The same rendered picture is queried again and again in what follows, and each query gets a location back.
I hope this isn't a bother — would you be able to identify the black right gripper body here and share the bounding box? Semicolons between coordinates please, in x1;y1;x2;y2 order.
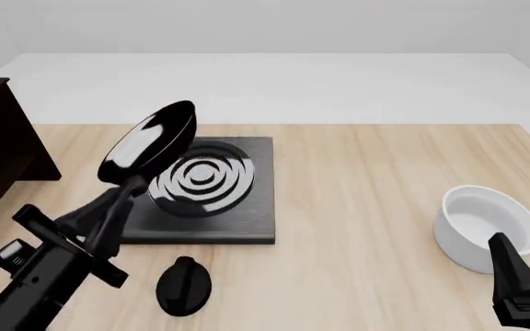
491;291;530;327

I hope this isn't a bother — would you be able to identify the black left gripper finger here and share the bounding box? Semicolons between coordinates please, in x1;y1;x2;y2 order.
55;188;121;240

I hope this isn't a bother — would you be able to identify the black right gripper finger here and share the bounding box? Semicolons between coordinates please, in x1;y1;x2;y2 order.
487;232;530;302

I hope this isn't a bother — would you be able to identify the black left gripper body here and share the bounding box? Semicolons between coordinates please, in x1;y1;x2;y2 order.
11;203;130;290

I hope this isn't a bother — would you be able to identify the black frying pan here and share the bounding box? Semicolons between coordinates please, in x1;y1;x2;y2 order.
85;99;199;258

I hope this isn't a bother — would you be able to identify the dark wooden cabinet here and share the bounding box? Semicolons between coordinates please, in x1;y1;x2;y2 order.
0;77;63;236

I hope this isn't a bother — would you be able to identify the white round bowl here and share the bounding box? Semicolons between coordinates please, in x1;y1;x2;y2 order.
432;184;530;276

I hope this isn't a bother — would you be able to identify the round black stove knob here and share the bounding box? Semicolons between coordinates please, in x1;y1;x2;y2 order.
155;255;213;317

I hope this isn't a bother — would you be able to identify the flat black stove plate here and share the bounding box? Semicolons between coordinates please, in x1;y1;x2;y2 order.
118;136;277;245

